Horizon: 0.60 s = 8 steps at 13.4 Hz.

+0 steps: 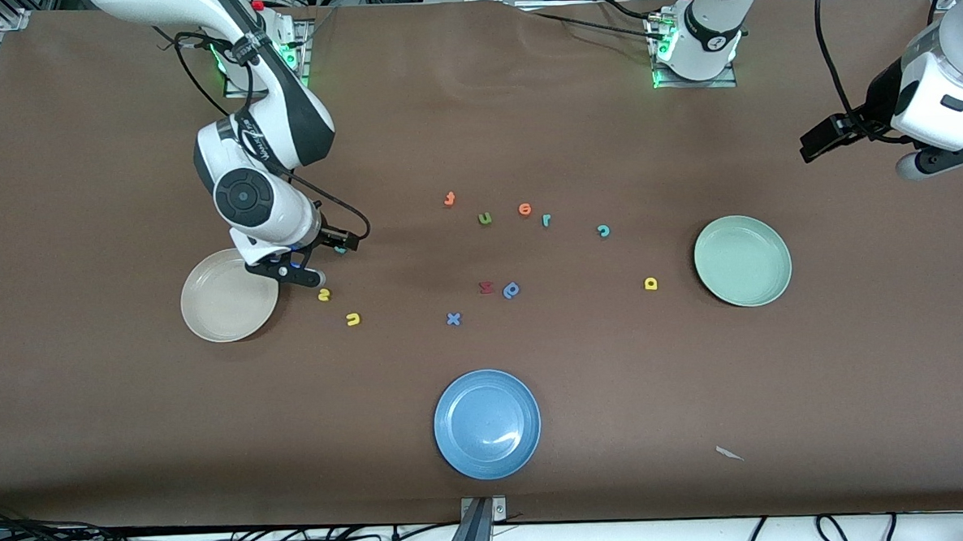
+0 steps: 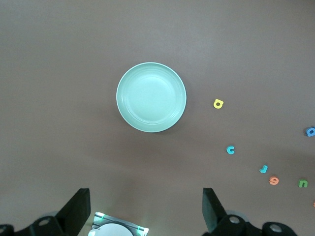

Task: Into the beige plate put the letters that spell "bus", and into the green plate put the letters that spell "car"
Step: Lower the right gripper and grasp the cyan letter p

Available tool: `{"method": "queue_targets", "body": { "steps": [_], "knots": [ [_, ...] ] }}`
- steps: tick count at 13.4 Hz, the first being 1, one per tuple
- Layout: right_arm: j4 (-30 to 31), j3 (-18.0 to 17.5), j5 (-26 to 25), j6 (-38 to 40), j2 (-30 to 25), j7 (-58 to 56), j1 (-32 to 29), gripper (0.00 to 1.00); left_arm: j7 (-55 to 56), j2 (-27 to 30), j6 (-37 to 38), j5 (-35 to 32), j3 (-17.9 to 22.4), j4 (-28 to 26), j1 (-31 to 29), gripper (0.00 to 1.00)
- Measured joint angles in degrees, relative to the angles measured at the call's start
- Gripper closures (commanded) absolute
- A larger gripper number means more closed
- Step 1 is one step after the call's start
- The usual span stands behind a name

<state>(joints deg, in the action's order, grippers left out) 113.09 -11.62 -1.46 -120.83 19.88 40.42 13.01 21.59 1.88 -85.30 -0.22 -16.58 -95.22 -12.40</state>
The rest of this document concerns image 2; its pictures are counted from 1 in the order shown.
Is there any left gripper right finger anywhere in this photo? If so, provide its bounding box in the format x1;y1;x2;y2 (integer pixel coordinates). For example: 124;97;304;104
202;188;261;236

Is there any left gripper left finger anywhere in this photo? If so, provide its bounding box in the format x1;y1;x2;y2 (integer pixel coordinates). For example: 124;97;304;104
14;188;91;236

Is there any green round plate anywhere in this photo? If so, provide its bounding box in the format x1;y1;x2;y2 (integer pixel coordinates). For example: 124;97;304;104
116;61;187;133

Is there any brown table cover sheet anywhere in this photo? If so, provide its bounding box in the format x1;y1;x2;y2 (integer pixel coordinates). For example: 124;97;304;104
0;0;315;236

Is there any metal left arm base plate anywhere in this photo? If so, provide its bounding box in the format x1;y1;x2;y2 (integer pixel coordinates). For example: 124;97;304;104
92;211;149;236

